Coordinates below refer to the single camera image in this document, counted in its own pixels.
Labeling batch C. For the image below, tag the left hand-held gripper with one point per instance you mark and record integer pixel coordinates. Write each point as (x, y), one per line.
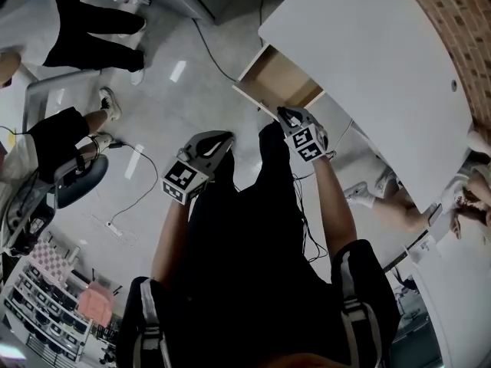
(184, 180)

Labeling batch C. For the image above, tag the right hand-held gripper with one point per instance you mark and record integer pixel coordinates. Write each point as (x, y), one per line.
(308, 142)

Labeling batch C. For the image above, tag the white drawer with wooden inside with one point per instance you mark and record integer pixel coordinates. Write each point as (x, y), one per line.
(276, 79)

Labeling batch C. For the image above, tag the person's right forearm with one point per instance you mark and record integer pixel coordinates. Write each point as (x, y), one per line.
(337, 213)

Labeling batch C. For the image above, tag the person's left forearm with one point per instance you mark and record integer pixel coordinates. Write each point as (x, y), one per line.
(172, 244)

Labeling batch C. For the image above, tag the large white desk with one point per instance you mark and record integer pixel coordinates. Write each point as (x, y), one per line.
(368, 60)

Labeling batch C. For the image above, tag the person's black clothing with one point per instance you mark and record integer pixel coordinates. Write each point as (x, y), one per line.
(249, 263)

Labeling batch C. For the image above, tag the white power strip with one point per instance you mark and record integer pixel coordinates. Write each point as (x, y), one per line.
(114, 229)

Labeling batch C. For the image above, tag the black office chair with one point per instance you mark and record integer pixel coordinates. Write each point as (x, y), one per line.
(82, 182)

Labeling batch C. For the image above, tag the black smartphone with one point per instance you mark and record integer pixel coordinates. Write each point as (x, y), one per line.
(435, 215)

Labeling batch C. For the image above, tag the grey plastic chair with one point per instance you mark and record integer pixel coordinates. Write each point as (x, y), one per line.
(50, 86)

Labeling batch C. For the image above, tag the white box device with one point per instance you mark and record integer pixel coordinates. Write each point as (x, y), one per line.
(422, 247)

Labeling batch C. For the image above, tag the pink basket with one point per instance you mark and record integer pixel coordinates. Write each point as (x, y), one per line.
(96, 305)

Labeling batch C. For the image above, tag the checkered board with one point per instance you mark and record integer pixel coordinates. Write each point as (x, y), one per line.
(51, 261)

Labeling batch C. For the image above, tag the white shelf of patterned boxes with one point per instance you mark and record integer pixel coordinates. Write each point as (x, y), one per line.
(42, 313)

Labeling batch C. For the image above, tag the white desk pedestal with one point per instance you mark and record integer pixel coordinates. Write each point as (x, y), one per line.
(356, 140)

